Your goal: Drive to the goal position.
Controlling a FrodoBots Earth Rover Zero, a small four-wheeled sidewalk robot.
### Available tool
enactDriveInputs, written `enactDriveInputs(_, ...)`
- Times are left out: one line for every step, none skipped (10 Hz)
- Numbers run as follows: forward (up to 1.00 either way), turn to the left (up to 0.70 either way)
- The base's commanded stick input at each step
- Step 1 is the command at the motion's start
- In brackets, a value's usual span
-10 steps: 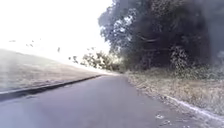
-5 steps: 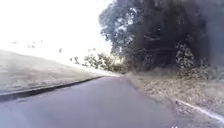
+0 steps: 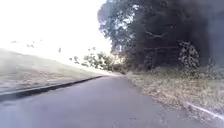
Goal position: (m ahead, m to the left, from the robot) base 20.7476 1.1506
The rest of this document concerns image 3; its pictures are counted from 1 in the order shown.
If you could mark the row of small trees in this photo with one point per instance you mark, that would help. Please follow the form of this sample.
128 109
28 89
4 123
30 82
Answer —
100 61

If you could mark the grey asphalt road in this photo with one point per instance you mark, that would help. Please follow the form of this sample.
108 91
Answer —
100 106

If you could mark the wood of dark trees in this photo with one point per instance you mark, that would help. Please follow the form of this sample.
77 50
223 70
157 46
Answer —
160 33

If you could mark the dry grass verge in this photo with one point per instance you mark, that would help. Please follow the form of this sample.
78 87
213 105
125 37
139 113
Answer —
166 86

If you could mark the dark kerb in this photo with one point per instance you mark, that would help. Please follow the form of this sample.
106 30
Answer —
40 89

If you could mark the dry grassy slope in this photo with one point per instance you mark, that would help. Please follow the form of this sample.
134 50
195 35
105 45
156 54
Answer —
26 70

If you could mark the white painted line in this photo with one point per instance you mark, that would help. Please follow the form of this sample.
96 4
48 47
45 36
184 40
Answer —
206 111

